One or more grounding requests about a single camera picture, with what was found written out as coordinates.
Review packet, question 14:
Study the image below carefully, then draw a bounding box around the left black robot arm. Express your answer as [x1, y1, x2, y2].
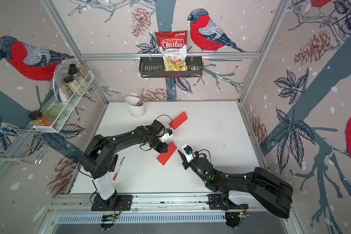
[81, 120, 173, 210]

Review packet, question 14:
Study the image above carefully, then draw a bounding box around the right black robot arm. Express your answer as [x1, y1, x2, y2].
[178, 146, 293, 218]

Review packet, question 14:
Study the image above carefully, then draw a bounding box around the white utensil cup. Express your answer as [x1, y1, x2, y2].
[125, 97, 146, 118]

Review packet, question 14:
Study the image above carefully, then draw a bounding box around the red marker pen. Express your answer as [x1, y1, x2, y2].
[113, 157, 125, 181]

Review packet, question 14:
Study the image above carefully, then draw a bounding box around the Chuba cassava chips bag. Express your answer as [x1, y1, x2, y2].
[155, 31, 187, 72]

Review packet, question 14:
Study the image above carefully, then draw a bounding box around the black-lid spice jar lower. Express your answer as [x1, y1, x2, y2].
[63, 76, 83, 96]

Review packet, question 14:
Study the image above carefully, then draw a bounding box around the black-lid spice jar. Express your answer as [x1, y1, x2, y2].
[68, 64, 90, 83]
[63, 76, 83, 96]

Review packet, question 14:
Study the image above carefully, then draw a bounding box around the black-lid spice jar upper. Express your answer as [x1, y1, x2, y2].
[68, 64, 90, 83]

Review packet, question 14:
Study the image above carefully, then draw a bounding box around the green contents glass jar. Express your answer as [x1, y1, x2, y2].
[41, 100, 66, 121]

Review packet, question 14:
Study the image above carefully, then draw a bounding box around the orange spice jar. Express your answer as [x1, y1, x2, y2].
[28, 111, 57, 128]

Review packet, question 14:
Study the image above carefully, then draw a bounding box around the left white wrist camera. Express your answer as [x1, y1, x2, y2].
[160, 129, 173, 143]

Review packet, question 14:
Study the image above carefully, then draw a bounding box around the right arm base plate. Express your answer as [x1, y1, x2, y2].
[207, 194, 249, 211]

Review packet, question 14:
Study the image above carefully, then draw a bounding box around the aluminium mounting rail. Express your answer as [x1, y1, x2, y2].
[39, 192, 302, 234]

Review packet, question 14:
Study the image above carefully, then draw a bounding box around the black wire wall basket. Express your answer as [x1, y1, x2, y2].
[139, 57, 203, 78]

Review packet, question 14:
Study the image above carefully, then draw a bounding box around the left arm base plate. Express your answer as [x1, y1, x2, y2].
[91, 195, 133, 212]

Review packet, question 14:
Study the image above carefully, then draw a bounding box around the white wire spice rack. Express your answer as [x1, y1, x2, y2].
[34, 59, 95, 133]

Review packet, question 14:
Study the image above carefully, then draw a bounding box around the chrome wire hook rack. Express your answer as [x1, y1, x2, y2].
[0, 125, 49, 165]

